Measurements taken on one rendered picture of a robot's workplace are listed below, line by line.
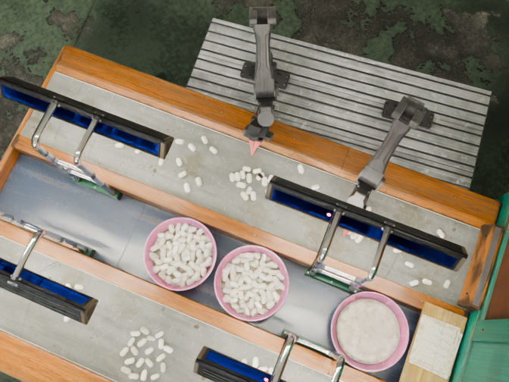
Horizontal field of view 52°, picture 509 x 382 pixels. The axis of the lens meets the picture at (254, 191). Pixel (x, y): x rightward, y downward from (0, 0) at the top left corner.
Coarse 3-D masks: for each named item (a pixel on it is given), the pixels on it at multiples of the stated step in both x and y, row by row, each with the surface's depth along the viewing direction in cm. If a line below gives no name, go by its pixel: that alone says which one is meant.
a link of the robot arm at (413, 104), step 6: (408, 96) 195; (408, 102) 172; (414, 102) 172; (420, 102) 194; (408, 108) 171; (414, 108) 171; (420, 108) 171; (402, 114) 173; (408, 114) 172; (408, 120) 174
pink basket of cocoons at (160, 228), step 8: (160, 224) 193; (168, 224) 195; (192, 224) 196; (200, 224) 193; (152, 232) 192; (160, 232) 196; (208, 232) 192; (152, 240) 194; (144, 248) 191; (216, 248) 190; (144, 256) 190; (216, 256) 189; (152, 272) 191; (208, 272) 189; (160, 280) 190; (200, 280) 189; (168, 288) 187; (176, 288) 188; (184, 288) 187
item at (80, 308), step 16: (0, 272) 156; (32, 272) 161; (16, 288) 157; (32, 288) 154; (48, 288) 156; (64, 288) 159; (48, 304) 156; (64, 304) 153; (80, 304) 154; (96, 304) 159; (80, 320) 156
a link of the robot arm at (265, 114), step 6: (276, 84) 181; (276, 90) 181; (276, 96) 182; (258, 102) 179; (264, 102) 179; (270, 102) 179; (264, 108) 175; (270, 108) 179; (258, 114) 176; (264, 114) 176; (270, 114) 176; (258, 120) 177; (264, 120) 177; (270, 120) 177; (264, 126) 178
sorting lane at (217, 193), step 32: (96, 96) 210; (32, 128) 208; (64, 128) 207; (160, 128) 206; (192, 128) 205; (96, 160) 203; (128, 160) 203; (192, 160) 202; (224, 160) 201; (256, 160) 201; (288, 160) 200; (192, 192) 199; (224, 192) 198; (256, 192) 198; (320, 192) 197; (256, 224) 194; (288, 224) 194; (320, 224) 194; (416, 224) 192; (448, 224) 192; (352, 256) 190; (384, 256) 190; (416, 288) 186; (448, 288) 186
